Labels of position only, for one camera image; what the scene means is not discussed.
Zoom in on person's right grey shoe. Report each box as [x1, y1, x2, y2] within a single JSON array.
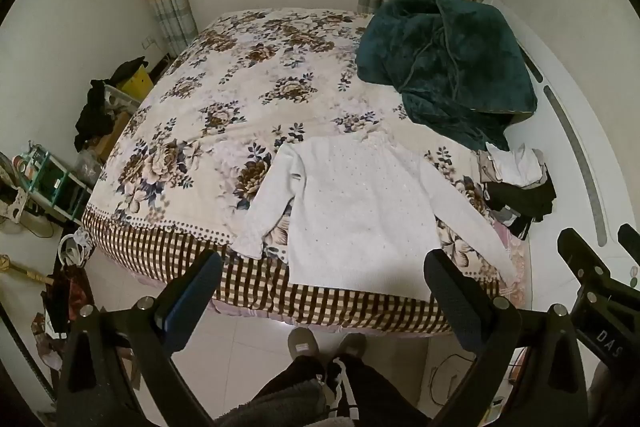
[[332, 333, 368, 364]]

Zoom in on white knit sweater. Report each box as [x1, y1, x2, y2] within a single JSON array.
[[231, 130, 521, 303]]

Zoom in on thin floor cable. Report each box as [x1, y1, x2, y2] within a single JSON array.
[[430, 351, 476, 389]]

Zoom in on black clothing heap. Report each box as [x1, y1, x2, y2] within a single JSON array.
[[75, 79, 120, 152]]

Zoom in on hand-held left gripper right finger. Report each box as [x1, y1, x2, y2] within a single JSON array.
[[424, 249, 591, 427]]

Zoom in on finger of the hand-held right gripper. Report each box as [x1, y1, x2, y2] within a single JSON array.
[[618, 223, 640, 268], [557, 228, 613, 288]]

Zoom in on white bed headboard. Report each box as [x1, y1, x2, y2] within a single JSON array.
[[482, 0, 640, 293]]

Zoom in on floral checkered bedspread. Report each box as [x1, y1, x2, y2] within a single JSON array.
[[82, 8, 531, 339]]

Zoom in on person's right leg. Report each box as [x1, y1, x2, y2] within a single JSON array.
[[325, 352, 432, 427]]

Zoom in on golden stick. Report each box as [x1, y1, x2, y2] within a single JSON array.
[[0, 254, 54, 286]]

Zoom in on cardboard box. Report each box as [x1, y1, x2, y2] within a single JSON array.
[[94, 107, 134, 160]]

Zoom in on teal plush blanket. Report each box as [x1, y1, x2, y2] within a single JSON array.
[[356, 0, 538, 152]]

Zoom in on dark red floor clothes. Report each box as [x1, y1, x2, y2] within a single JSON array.
[[42, 264, 97, 339]]

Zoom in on person's left grey shoe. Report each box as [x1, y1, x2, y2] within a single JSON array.
[[288, 327, 319, 364]]

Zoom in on person's grey shoe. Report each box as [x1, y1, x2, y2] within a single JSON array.
[[288, 327, 319, 364], [332, 333, 368, 364]]

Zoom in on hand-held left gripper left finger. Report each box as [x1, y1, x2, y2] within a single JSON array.
[[52, 249, 223, 427]]

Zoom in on black cloth on box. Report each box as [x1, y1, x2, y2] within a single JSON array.
[[111, 56, 149, 82]]

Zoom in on teal storage rack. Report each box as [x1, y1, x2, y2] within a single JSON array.
[[14, 141, 94, 224]]

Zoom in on white folded garment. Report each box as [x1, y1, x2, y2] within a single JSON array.
[[486, 142, 545, 188]]

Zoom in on beige folded garment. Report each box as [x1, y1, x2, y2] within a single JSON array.
[[475, 149, 497, 184]]

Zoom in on striped folded garment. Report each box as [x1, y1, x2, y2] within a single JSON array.
[[492, 207, 534, 241]]

